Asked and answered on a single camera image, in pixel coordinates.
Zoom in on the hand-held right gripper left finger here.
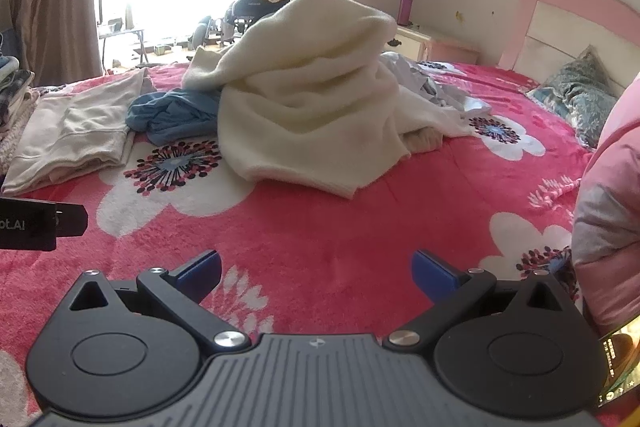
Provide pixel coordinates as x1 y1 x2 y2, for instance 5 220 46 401
67 250 252 354

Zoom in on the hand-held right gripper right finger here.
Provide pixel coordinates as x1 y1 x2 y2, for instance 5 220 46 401
382 250 573 353

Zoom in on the cream knitted sweater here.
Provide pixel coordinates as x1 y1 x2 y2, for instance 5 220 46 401
182 0 493 198

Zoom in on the stack of folded clothes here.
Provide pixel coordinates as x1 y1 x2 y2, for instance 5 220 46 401
0 54 40 172

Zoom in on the pink floral blanket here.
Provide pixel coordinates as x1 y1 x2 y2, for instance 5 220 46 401
0 59 640 427

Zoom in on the beige folded sweatshirt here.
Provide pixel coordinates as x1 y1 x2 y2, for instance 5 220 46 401
2 68 152 196

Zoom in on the blue garment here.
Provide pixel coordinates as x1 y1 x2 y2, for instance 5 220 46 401
125 88 224 146

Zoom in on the white grey printed shirt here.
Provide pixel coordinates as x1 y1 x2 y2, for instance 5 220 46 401
381 52 493 120

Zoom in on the smartphone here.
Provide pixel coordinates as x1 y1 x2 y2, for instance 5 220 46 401
595 314 640 410

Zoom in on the metal folding stand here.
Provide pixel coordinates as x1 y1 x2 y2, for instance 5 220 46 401
97 18 149 66

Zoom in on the cream nightstand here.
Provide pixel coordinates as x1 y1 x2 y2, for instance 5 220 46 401
387 24 482 65

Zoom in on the grey floral pillow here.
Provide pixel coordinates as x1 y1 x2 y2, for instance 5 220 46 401
526 46 621 150

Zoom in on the pink headboard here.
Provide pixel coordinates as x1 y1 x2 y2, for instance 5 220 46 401
500 0 640 94

